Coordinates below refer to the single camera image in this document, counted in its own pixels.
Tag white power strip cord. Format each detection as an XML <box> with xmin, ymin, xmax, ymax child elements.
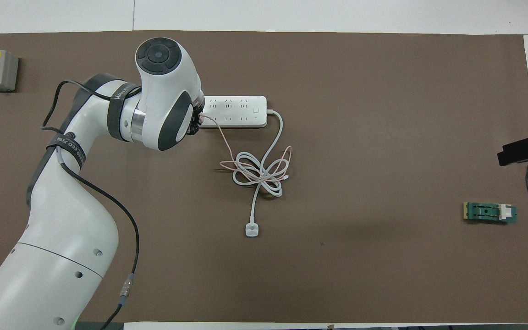
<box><xmin>233</xmin><ymin>109</ymin><xmax>286</xmax><ymax>238</ymax></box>

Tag brown table mat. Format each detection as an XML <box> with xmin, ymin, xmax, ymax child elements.
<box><xmin>0</xmin><ymin>30</ymin><xmax>528</xmax><ymax>324</ymax></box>

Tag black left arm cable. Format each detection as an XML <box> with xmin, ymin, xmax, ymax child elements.
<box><xmin>41</xmin><ymin>80</ymin><xmax>141</xmax><ymax>330</ymax></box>

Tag green knife switch yellow base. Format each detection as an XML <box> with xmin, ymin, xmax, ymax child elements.
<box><xmin>463</xmin><ymin>202</ymin><xmax>518</xmax><ymax>225</ymax></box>

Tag white power strip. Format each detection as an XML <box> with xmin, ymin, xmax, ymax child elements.
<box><xmin>200</xmin><ymin>95</ymin><xmax>268</xmax><ymax>129</ymax></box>

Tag pink charger cable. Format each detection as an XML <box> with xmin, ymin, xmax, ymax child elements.
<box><xmin>201</xmin><ymin>115</ymin><xmax>292</xmax><ymax>184</ymax></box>

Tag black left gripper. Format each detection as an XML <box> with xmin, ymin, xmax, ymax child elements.
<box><xmin>190</xmin><ymin>98</ymin><xmax>206</xmax><ymax>137</ymax></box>

